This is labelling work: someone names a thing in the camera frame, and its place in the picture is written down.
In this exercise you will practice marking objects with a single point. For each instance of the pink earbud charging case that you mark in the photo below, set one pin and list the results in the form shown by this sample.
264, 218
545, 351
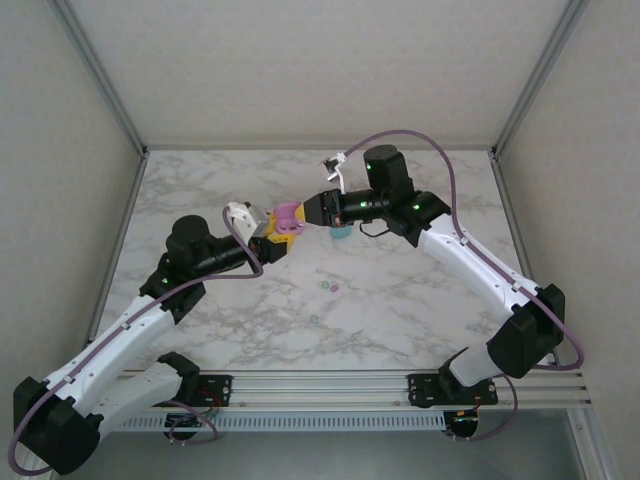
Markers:
289, 215

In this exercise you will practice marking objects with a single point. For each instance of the blue earbud charging case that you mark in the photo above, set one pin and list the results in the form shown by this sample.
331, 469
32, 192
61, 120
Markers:
341, 233

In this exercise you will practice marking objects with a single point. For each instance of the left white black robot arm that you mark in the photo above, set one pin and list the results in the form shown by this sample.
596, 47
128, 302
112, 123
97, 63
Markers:
115, 345

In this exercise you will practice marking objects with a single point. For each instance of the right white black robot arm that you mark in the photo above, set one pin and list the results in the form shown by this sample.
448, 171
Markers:
475, 270

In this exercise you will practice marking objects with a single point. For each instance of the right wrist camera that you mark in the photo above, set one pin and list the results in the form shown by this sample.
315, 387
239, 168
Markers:
336, 167

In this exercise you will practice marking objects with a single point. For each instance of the aluminium table end rail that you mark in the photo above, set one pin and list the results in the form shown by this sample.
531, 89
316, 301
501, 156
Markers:
320, 148

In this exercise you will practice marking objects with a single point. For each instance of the aluminium table side rail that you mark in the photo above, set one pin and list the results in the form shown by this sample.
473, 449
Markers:
504, 195
123, 230

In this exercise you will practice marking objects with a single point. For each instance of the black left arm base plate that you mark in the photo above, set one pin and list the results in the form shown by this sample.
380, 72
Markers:
220, 387

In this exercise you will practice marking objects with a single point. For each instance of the wide aluminium mounting rail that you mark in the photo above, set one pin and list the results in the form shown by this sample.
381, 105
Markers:
320, 385

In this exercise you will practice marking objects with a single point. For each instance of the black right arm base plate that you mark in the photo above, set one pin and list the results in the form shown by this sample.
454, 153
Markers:
425, 387

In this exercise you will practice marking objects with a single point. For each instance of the aluminium frame post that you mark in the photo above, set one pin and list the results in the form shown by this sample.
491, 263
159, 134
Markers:
100, 75
540, 75

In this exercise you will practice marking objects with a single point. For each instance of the aluminium frame leg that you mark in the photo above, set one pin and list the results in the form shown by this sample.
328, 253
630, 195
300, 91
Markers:
592, 445

